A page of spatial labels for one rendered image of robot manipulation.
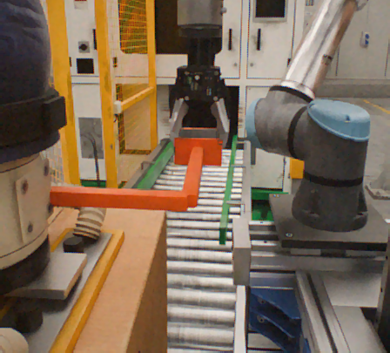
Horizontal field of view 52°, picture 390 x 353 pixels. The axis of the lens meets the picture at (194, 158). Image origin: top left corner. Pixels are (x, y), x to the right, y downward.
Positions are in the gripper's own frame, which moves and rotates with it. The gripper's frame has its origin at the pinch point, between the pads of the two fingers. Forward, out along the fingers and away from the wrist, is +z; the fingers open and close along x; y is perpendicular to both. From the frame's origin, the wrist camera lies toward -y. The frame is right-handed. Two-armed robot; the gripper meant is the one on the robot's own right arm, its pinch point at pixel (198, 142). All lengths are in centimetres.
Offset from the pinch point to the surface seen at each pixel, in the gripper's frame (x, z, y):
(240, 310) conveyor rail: 12, 60, -33
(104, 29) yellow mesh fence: -53, -24, -131
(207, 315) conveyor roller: 2, 65, -37
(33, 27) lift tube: -15.5, -18.9, 31.1
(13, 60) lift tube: -16.3, -15.8, 34.4
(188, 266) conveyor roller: -6, 65, -64
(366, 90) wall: 347, 78, -871
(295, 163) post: 30, 20, -58
